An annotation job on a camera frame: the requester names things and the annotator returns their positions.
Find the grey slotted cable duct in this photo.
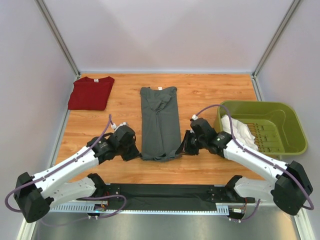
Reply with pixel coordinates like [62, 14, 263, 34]
[50, 201, 229, 216]

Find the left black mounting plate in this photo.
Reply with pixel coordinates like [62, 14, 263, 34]
[95, 183, 124, 202]

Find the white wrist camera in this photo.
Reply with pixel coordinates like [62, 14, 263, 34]
[191, 114, 198, 121]
[111, 122, 128, 131]

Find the red folded t-shirt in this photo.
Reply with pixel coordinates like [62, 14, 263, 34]
[68, 76, 115, 111]

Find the aluminium frame post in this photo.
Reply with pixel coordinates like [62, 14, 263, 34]
[34, 0, 81, 77]
[252, 0, 303, 78]

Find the right aluminium frame post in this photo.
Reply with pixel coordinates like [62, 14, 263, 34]
[252, 0, 303, 78]

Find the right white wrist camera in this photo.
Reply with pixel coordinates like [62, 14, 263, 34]
[191, 114, 198, 121]

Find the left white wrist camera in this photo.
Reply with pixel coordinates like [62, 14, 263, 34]
[111, 122, 128, 131]

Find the black mounting plate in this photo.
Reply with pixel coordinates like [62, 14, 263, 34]
[95, 183, 124, 202]
[206, 185, 256, 204]

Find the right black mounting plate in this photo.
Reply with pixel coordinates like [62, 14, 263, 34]
[206, 185, 256, 204]

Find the left aluminium frame post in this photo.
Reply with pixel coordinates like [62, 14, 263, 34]
[34, 0, 81, 77]

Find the grey t-shirt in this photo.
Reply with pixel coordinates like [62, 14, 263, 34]
[140, 86, 182, 162]

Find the green plastic basket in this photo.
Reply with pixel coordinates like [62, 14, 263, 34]
[214, 100, 308, 159]

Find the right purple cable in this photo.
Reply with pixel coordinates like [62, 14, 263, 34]
[192, 104, 315, 223]

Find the white crumpled t-shirt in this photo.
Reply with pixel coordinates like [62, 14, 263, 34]
[221, 115, 259, 151]

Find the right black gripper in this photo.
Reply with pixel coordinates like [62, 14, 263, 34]
[175, 130, 206, 157]

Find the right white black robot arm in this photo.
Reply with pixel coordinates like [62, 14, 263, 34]
[176, 118, 314, 216]

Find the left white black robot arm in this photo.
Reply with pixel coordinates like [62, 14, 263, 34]
[13, 123, 141, 223]

